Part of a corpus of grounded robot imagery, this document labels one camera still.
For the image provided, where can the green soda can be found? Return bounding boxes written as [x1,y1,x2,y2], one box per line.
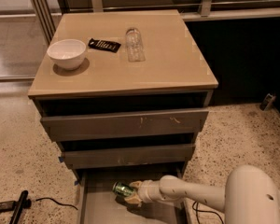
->
[112,182,135,198]

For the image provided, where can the clear plastic bottle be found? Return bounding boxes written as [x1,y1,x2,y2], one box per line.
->
[125,27,146,62]

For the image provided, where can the black snack packet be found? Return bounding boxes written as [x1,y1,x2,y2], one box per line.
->
[88,38,120,53]

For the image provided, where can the black bar device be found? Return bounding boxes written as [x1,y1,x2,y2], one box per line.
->
[9,190,32,224]

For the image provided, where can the grey bottom drawer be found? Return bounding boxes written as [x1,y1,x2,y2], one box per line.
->
[77,164,190,224]

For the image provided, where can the grey drawer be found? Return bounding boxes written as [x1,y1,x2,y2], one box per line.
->
[77,164,190,224]
[41,109,208,142]
[62,144,195,169]

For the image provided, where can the grey drawer cabinet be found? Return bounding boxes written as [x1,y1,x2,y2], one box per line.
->
[27,9,219,224]

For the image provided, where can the white ceramic bowl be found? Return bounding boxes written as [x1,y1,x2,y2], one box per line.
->
[47,39,86,70]

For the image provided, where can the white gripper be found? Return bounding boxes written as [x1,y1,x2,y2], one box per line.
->
[124,180,162,207]

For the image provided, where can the black power adapter with cable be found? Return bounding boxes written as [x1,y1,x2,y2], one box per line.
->
[0,197,77,213]

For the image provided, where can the black coiled cable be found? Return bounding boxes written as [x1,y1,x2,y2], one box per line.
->
[191,201,225,224]

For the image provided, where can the grey middle drawer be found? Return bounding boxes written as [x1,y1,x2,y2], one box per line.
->
[62,144,195,169]

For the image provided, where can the grey top drawer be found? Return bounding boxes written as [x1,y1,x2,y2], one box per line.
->
[41,109,208,142]

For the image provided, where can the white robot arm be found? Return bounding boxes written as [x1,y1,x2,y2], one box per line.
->
[125,165,280,224]

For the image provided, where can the small grey floor device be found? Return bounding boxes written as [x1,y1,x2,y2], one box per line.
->
[259,93,276,111]

